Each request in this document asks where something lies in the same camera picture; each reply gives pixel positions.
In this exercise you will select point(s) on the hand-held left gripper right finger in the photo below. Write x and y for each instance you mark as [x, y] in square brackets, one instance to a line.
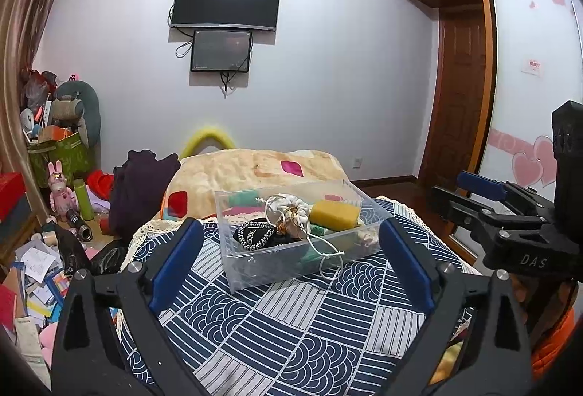
[407, 264]

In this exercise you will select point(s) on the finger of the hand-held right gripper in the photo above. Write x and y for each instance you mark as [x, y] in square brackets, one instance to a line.
[483, 185]
[460, 207]

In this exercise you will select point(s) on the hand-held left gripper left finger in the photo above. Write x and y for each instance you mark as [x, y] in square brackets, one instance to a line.
[175, 266]

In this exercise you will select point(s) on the clear plastic box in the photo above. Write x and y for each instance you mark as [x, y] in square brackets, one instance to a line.
[255, 261]

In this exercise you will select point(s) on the black beaded band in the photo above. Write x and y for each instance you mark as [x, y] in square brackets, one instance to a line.
[255, 236]

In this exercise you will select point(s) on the yellow sponge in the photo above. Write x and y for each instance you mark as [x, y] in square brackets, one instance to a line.
[335, 214]

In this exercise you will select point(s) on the dark purple clothes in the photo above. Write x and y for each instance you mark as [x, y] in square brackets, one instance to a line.
[141, 191]

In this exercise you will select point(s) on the brown wooden door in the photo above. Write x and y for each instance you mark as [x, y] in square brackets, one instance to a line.
[460, 95]

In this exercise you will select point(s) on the black cylinder torch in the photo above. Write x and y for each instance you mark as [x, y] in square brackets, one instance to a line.
[79, 227]

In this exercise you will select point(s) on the black plastic bag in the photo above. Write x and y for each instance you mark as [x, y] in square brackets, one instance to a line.
[68, 250]

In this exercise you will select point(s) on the red cloth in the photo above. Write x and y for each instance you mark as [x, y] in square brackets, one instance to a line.
[99, 184]

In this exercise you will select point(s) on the green bottle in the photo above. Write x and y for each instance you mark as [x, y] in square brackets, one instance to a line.
[84, 200]

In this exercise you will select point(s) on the beige printed blanket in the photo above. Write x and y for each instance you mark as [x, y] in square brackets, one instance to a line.
[237, 168]

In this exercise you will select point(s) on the blue patterned bedspread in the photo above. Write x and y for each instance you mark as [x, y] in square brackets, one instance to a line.
[282, 332]

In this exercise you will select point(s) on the white sliding wardrobe door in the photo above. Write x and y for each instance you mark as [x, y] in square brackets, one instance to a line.
[524, 59]

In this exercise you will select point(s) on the yellow hoop cushion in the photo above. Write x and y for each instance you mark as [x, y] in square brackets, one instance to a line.
[202, 135]

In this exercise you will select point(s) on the pink rabbit toy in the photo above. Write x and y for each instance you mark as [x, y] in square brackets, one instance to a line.
[59, 191]

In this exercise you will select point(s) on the pile of papers and packets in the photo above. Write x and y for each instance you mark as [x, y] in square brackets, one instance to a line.
[36, 286]

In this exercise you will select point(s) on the green storage box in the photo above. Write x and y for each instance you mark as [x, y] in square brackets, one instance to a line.
[63, 159]

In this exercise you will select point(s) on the red box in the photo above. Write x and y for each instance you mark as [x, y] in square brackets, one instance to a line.
[9, 191]

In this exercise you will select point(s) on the grey plush toy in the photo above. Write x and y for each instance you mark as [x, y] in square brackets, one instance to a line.
[75, 104]

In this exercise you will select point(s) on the heap of toys and bags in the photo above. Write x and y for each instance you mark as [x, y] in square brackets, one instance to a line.
[38, 113]

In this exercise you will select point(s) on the small black monitor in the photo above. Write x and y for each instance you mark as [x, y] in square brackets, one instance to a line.
[221, 51]

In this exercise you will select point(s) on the striped brown curtain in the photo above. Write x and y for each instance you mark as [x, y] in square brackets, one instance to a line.
[27, 13]

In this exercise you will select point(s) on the white wall socket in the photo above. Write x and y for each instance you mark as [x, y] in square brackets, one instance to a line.
[357, 162]

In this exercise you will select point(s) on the black wall television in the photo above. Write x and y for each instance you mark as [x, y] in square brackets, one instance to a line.
[227, 2]

